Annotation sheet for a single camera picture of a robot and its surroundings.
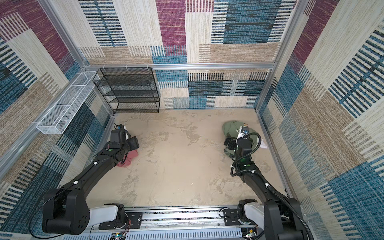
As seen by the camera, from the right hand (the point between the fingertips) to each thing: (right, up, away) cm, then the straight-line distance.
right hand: (235, 135), depth 85 cm
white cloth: (+22, -7, +13) cm, 26 cm away
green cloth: (+1, +4, +15) cm, 16 cm away
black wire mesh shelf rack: (-70, +31, +23) cm, 80 cm away
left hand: (-59, -2, +2) cm, 59 cm away
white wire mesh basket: (-87, +8, -14) cm, 89 cm away
